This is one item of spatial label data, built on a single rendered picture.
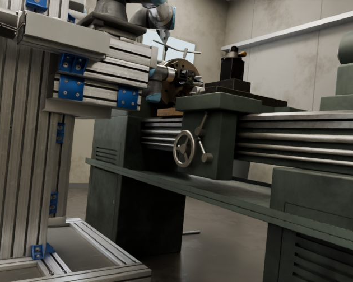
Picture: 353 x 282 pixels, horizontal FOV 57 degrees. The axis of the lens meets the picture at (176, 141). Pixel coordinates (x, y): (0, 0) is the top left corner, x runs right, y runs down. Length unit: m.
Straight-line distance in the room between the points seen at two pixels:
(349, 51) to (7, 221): 1.34
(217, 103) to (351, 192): 0.54
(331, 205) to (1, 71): 1.19
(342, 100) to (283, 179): 0.30
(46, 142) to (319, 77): 3.86
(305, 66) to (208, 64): 1.70
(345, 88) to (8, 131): 1.18
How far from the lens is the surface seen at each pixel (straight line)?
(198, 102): 1.30
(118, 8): 1.37
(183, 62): 2.02
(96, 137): 2.46
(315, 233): 0.92
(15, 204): 1.43
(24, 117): 1.40
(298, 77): 4.88
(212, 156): 1.25
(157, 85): 1.67
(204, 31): 5.86
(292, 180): 1.02
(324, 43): 4.81
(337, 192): 0.95
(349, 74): 1.16
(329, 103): 1.15
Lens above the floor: 0.72
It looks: 1 degrees up
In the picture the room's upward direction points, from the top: 5 degrees clockwise
